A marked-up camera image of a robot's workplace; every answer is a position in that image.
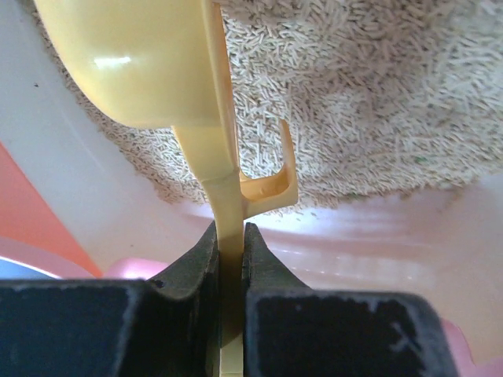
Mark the yellow litter scoop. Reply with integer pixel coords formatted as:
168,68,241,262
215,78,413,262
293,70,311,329
36,1,298,376

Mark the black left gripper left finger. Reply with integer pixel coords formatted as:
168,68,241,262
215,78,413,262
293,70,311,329
1,225,219,376

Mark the pink litter box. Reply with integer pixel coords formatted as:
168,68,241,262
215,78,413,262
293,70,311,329
1,1,502,376

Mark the beige cat litter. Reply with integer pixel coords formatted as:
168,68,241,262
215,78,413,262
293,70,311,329
31,0,503,217

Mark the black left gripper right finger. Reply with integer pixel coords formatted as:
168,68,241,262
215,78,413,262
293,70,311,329
242,223,457,376

